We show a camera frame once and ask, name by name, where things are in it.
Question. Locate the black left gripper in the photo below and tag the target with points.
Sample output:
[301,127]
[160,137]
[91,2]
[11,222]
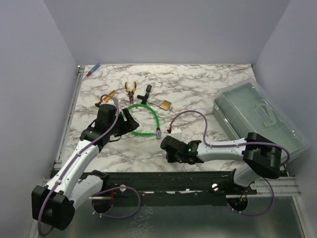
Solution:
[129,125]

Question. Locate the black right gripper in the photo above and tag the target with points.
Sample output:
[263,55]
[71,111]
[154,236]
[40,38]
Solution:
[171,158]

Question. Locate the brass padlock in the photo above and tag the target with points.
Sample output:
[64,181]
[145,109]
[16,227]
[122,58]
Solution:
[165,105]

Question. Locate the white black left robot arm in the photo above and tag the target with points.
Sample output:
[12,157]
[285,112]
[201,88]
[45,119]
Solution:
[55,203]

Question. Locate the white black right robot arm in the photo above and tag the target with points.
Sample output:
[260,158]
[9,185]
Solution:
[262,157]

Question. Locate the yellow black pliers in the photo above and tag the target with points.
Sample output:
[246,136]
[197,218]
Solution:
[130,92]

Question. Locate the yellow black utility knife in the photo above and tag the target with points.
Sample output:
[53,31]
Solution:
[105,99]

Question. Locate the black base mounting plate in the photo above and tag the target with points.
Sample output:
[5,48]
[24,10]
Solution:
[176,188]

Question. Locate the black T-shaped pipe fitting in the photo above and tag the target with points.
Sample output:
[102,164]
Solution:
[144,98]

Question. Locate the blue red screwdriver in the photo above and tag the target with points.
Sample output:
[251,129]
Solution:
[93,69]

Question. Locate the clear plastic storage box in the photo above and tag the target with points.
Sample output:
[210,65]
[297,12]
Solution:
[246,107]

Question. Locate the aluminium rail frame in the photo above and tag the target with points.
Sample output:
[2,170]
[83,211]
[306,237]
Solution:
[58,159]

